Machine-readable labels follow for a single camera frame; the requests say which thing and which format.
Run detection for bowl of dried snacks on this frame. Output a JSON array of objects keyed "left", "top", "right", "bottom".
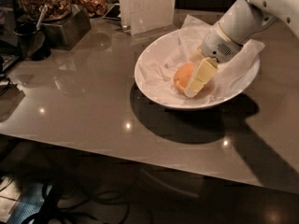
[{"left": 72, "top": 0, "right": 107, "bottom": 18}]

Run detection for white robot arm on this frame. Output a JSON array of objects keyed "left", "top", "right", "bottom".
[{"left": 183, "top": 0, "right": 299, "bottom": 97}]

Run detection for white crumpled paper liner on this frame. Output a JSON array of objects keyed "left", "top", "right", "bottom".
[{"left": 138, "top": 14, "right": 266, "bottom": 106}]

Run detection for white spoon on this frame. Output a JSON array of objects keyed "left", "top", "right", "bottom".
[{"left": 36, "top": 5, "right": 48, "bottom": 30}]

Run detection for black smartphone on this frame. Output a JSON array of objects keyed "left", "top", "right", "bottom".
[{"left": 103, "top": 4, "right": 121, "bottom": 21}]

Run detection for black floor cables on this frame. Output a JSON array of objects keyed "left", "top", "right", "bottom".
[{"left": 18, "top": 171, "right": 132, "bottom": 224}]

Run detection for black cup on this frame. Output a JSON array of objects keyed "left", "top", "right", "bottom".
[{"left": 14, "top": 23, "right": 51, "bottom": 61}]

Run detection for black appliance at left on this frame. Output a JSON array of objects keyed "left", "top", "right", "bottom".
[{"left": 0, "top": 0, "right": 21, "bottom": 74}]

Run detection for glass jar of nuts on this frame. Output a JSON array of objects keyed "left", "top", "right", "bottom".
[{"left": 18, "top": 0, "right": 72, "bottom": 21}]

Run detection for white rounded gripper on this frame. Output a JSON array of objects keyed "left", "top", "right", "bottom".
[{"left": 184, "top": 0, "right": 263, "bottom": 98}]

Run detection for metal box stand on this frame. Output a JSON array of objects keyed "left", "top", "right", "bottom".
[{"left": 41, "top": 5, "right": 91, "bottom": 50}]

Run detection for white oval bowl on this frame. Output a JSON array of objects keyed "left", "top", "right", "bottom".
[{"left": 134, "top": 25, "right": 262, "bottom": 111}]

